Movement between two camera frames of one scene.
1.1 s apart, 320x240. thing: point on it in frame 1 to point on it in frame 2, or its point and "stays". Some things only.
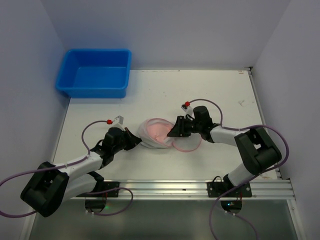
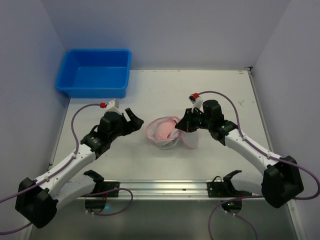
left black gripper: [128, 139] to [126, 124]
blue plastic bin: [101, 73] stays
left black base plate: [103, 185] stays
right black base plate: [216, 189] stays
